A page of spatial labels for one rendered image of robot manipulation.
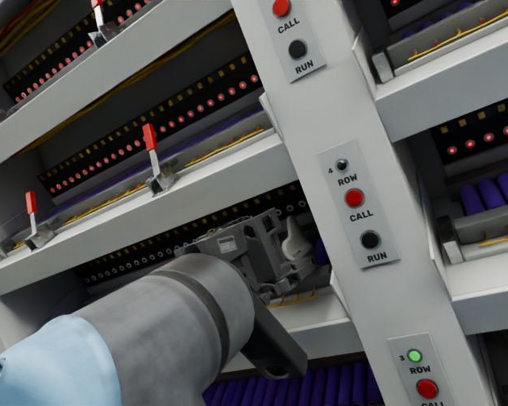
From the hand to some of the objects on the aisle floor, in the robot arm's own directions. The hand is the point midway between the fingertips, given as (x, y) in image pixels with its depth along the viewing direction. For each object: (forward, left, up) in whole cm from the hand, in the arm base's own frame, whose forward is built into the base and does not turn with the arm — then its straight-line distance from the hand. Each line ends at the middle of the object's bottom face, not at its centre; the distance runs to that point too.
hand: (297, 254), depth 51 cm
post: (+3, -7, -80) cm, 80 cm away
